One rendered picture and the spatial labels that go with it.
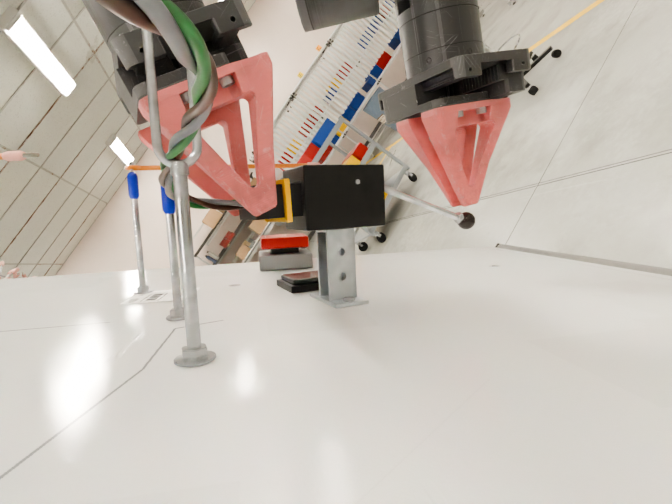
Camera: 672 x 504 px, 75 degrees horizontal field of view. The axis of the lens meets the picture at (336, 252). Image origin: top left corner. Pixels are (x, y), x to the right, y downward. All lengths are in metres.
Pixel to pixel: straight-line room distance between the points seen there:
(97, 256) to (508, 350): 8.39
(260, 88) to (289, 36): 9.22
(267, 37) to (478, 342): 9.22
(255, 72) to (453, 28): 0.15
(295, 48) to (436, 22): 9.04
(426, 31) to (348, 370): 0.24
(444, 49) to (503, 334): 0.20
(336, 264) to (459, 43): 0.17
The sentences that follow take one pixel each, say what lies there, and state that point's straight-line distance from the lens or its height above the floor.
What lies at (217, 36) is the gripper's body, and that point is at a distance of 0.24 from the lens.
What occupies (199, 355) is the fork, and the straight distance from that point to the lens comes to 0.20.
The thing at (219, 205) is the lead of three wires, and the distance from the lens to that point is 0.27.
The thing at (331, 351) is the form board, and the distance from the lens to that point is 0.20.
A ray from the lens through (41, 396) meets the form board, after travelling 0.20.
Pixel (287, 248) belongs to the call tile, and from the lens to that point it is 0.47.
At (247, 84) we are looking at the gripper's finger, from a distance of 0.24.
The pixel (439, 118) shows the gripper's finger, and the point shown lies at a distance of 0.32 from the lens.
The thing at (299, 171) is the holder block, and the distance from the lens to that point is 0.27.
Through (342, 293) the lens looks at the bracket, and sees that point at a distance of 0.29.
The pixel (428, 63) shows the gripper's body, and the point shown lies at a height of 1.11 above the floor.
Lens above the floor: 1.15
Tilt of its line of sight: 12 degrees down
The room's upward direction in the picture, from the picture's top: 56 degrees counter-clockwise
